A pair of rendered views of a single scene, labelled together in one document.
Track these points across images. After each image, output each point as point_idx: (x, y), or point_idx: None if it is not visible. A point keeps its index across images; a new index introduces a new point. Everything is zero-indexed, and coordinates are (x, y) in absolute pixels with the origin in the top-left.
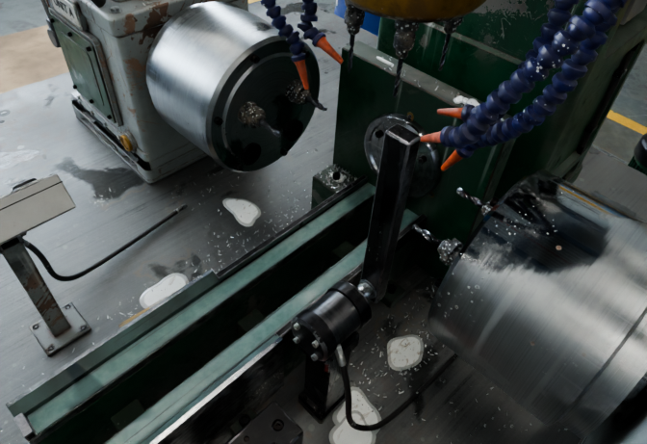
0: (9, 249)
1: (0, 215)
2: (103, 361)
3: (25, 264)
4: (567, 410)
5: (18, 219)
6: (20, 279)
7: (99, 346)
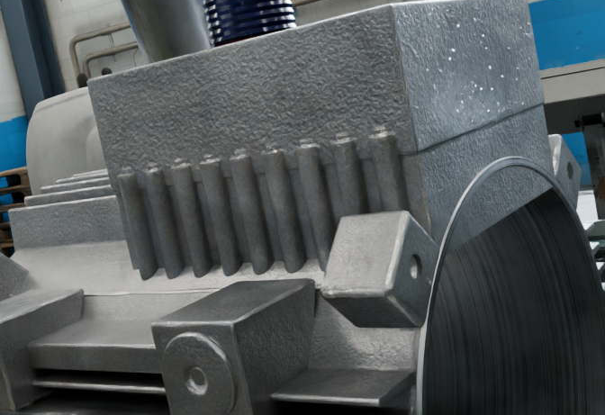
0: (590, 128)
1: (590, 74)
2: (595, 239)
3: (601, 157)
4: None
5: (602, 81)
6: (591, 177)
7: (600, 221)
